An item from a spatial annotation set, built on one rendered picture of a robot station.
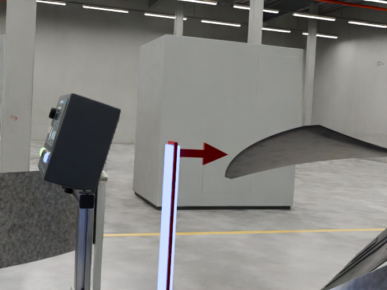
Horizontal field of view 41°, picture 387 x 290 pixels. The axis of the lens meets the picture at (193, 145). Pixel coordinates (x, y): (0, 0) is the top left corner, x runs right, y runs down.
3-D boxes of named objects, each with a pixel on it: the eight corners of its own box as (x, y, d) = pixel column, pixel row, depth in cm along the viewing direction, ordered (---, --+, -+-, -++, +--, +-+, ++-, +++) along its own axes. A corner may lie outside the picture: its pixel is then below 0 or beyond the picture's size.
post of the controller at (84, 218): (90, 290, 105) (94, 193, 104) (75, 292, 104) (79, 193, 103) (88, 286, 108) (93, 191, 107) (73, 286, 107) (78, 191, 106)
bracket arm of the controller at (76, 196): (94, 209, 104) (95, 194, 104) (79, 209, 103) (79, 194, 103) (79, 191, 126) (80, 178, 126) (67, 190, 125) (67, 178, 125)
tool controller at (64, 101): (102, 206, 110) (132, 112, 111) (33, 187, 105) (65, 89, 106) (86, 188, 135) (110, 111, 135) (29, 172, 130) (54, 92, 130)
